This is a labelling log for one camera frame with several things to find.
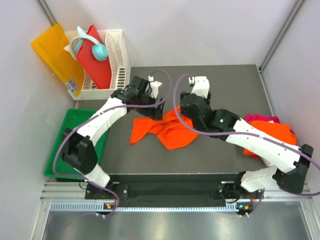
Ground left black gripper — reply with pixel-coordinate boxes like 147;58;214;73
135;91;165;121

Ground orange t shirt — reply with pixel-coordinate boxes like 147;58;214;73
249;120;298;145
129;109;199;151

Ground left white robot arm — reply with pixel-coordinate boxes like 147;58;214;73
60;76;165;199

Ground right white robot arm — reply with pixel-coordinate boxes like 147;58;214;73
180;92;314;198

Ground red folder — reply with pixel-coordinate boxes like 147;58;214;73
77;32;112;89

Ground white file organizer basket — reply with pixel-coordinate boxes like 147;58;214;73
67;30;131;101

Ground teal cat ear headphones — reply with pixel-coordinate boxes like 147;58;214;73
63;24;109;62

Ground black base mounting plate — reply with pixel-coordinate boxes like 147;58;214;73
84;173;253;207

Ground folded orange t shirt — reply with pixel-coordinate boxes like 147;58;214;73
249;120;298;145

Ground yellow folder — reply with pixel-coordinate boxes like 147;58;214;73
31;23;85;97

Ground green plastic tray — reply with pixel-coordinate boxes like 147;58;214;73
43;108;111;179

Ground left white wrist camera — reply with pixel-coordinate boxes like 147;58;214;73
148;75;163;99

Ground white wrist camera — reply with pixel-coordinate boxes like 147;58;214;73
188;76;210;99
148;75;163;99

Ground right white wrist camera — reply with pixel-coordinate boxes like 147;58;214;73
188;76;210;99

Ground white slotted cable duct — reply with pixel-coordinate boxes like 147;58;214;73
50;201;251;213

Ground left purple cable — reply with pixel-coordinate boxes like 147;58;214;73
52;68;173;217

